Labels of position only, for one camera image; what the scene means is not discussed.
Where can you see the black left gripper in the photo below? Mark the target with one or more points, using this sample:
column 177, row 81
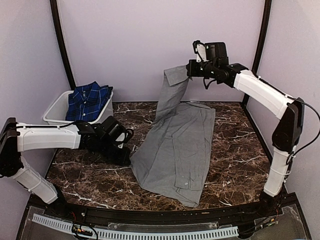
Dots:
column 123, row 158

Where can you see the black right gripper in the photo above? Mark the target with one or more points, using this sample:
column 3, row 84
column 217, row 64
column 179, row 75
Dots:
column 192, row 72

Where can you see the grey long sleeve shirt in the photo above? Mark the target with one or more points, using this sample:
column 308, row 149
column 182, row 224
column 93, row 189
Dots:
column 174, row 159

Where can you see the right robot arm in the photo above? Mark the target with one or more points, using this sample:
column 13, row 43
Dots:
column 287, row 109

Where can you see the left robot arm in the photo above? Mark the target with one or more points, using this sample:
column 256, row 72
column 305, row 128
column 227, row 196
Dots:
column 17, row 138

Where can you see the blue plaid shirt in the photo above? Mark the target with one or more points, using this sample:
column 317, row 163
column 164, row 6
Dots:
column 86, row 102

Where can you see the white plastic bin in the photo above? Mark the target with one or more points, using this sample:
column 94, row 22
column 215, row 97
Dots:
column 56, row 113

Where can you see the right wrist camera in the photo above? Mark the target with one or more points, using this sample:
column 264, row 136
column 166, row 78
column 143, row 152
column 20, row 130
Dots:
column 200, row 51

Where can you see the right black frame post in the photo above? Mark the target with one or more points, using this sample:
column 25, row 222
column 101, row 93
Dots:
column 262, row 35

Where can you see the black frame post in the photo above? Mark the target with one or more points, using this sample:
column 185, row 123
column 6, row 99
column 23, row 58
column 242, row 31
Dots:
column 262, row 35
column 61, row 43

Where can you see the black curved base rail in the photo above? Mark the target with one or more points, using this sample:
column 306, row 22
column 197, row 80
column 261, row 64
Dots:
column 244, row 214

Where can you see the white slotted cable duct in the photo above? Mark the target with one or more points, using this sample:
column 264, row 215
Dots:
column 68, row 227

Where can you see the left black frame post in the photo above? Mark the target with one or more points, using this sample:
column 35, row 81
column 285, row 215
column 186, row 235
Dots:
column 61, row 43

